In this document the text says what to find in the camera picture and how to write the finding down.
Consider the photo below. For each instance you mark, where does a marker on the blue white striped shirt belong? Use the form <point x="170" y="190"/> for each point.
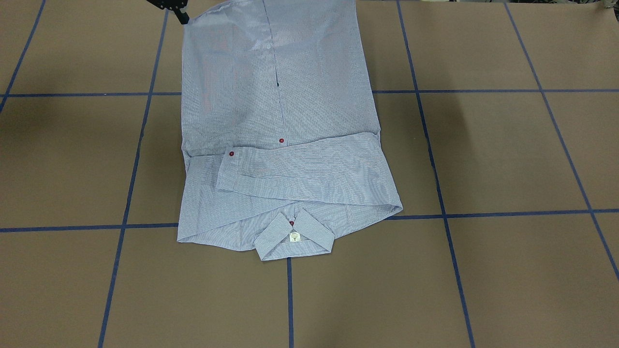
<point x="280" y="134"/>

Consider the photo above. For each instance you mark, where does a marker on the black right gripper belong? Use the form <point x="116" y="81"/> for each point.
<point x="170" y="5"/>

